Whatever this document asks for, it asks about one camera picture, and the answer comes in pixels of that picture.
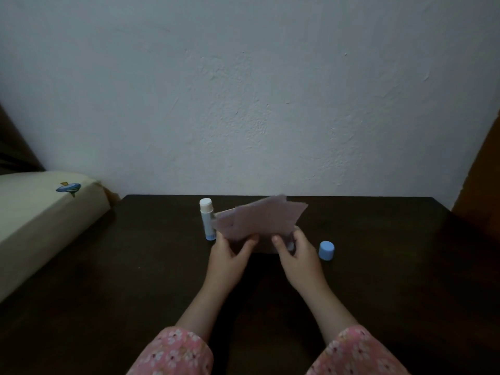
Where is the person's right hand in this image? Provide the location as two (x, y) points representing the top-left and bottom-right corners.
(271, 226), (330, 295)

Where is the person's left hand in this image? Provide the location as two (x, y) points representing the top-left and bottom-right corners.
(204, 230), (260, 294)

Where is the single lined paper sheet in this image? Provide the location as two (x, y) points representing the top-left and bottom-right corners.
(249, 194), (288, 207)
(212, 201), (308, 254)

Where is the white panda print glue stick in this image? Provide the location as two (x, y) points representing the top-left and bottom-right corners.
(199, 197), (217, 242)

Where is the person's right forearm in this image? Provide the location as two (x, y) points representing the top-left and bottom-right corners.
(298, 283), (411, 375)

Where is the person's left forearm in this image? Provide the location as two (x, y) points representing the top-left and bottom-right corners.
(127, 281), (233, 375)

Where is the beige mattress with whale print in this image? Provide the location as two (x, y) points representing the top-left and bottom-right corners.
(0, 170), (111, 303)

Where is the brown wooden furniture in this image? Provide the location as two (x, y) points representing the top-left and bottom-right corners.
(451, 112), (500, 239)

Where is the dark brown curtain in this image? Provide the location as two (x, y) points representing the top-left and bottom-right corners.
(0, 105), (46, 176)

